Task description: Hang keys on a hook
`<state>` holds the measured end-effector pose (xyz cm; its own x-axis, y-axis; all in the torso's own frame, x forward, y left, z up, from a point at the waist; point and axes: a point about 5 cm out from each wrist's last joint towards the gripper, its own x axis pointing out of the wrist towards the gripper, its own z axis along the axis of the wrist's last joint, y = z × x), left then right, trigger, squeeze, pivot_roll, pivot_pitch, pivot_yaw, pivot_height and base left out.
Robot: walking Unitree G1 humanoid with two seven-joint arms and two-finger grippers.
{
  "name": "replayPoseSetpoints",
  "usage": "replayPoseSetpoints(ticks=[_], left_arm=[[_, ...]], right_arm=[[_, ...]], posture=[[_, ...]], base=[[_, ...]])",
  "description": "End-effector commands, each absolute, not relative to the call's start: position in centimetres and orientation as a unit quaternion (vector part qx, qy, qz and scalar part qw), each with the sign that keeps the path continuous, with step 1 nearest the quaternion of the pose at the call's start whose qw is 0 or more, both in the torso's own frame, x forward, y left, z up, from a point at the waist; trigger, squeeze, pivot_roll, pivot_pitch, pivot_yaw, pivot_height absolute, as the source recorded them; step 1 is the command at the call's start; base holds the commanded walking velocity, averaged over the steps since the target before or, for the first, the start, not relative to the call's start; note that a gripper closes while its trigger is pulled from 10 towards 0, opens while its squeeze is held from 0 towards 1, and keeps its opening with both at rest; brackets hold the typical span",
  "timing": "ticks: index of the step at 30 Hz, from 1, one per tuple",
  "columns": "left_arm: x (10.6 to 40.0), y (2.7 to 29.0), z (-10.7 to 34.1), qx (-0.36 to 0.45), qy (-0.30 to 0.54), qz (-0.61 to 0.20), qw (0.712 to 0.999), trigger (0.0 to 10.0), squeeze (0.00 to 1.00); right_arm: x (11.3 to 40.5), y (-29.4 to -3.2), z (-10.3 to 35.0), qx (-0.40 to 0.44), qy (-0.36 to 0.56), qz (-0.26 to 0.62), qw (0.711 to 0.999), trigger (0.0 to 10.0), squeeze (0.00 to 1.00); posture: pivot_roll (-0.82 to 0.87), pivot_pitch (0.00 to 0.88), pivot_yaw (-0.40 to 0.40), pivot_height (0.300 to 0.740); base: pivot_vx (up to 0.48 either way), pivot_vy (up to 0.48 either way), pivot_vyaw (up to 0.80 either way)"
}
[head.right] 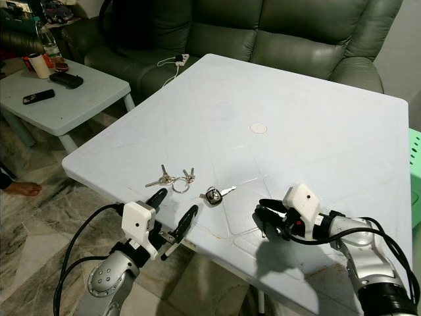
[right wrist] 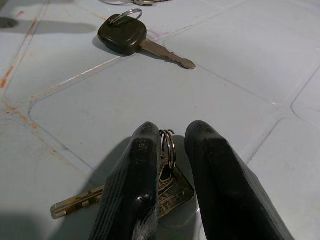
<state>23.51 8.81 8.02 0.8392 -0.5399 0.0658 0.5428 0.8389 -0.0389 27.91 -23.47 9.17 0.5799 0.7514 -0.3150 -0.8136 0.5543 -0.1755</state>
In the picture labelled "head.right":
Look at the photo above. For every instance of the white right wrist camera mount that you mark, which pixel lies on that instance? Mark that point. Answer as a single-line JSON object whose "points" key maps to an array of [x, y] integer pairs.
{"points": [[302, 201]]}

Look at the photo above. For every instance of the white power strip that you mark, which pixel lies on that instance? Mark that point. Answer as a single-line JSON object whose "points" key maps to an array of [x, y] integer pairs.
{"points": [[181, 59]]}

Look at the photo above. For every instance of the small light blue table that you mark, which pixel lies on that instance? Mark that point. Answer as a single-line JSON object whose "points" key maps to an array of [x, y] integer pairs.
{"points": [[72, 99]]}

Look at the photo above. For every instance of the dark toy car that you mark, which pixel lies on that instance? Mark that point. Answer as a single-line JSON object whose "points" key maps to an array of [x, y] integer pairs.
{"points": [[54, 10]]}

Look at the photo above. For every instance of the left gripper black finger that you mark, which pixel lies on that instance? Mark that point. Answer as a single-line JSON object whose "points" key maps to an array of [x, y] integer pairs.
{"points": [[158, 197], [185, 224]]}

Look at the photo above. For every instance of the green leather sofa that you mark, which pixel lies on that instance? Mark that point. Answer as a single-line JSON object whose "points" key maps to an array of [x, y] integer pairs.
{"points": [[289, 39]]}

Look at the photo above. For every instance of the dark green leather armchair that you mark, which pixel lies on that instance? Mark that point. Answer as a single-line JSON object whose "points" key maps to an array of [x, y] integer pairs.
{"points": [[16, 39]]}

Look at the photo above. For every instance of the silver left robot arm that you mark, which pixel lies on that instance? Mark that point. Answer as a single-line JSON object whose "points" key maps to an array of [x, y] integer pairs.
{"points": [[115, 283]]}

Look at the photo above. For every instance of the car key with black fob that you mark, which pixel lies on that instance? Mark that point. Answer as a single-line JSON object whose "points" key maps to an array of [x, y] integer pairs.
{"points": [[213, 196]]}

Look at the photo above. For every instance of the white round table plug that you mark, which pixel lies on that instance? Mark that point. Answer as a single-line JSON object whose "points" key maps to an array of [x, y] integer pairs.
{"points": [[258, 128]]}

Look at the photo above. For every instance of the mint green plastic basket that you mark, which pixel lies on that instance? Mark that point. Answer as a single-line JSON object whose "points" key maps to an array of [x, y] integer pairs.
{"points": [[414, 178]]}

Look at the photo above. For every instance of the black oblong case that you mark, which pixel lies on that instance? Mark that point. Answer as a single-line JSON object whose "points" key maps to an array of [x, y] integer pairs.
{"points": [[67, 80]]}

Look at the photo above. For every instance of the printed toy box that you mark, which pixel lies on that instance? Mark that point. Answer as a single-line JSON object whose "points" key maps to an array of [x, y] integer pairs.
{"points": [[20, 10]]}

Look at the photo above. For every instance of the black bag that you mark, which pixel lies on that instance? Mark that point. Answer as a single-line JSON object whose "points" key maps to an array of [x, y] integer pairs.
{"points": [[128, 23]]}

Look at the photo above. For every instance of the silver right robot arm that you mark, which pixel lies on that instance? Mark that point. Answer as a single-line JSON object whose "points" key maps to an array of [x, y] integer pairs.
{"points": [[368, 263]]}

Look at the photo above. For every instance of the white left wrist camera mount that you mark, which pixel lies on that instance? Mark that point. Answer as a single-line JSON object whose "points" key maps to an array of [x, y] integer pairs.
{"points": [[138, 224]]}

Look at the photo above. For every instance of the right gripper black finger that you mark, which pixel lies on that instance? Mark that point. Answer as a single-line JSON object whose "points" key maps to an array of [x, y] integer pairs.
{"points": [[273, 204], [270, 224]]}

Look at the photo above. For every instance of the white cup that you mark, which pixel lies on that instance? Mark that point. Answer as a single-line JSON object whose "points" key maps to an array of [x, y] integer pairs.
{"points": [[39, 64]]}

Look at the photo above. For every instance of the person's bare foot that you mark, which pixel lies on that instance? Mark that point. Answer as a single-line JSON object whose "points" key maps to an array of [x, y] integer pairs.
{"points": [[26, 189]]}

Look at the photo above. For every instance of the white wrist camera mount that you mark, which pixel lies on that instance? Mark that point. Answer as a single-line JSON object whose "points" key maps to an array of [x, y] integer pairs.
{"points": [[138, 224], [302, 201]]}

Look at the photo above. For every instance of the clear plastic bottle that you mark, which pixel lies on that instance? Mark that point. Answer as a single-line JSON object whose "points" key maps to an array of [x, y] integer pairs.
{"points": [[50, 43]]}

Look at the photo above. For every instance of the black remote control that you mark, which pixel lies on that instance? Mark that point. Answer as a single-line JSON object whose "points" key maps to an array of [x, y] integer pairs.
{"points": [[38, 97]]}

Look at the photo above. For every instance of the person's dark trouser leg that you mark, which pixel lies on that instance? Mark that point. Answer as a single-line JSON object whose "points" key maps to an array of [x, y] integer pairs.
{"points": [[6, 176]]}

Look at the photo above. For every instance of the small brown bowl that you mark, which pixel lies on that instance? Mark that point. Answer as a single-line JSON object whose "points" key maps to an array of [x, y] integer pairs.
{"points": [[61, 64]]}

